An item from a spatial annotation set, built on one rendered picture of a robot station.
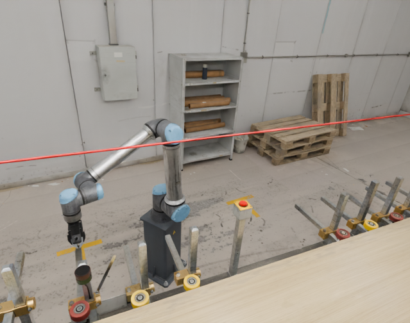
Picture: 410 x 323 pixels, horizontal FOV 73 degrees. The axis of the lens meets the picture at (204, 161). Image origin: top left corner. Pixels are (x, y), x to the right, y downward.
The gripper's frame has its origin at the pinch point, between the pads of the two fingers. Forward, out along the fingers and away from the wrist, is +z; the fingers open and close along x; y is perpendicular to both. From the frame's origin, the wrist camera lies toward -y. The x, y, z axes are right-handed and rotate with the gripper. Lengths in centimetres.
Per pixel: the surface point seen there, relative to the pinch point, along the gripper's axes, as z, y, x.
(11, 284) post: -28, -41, 21
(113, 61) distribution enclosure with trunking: -67, 211, -52
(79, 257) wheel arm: -3.4, -11.0, -0.3
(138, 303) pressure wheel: -8, -52, -24
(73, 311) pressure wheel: -8.1, -46.1, 2.3
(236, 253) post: -8, -41, -79
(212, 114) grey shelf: 19, 247, -198
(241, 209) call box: -39, -43, -77
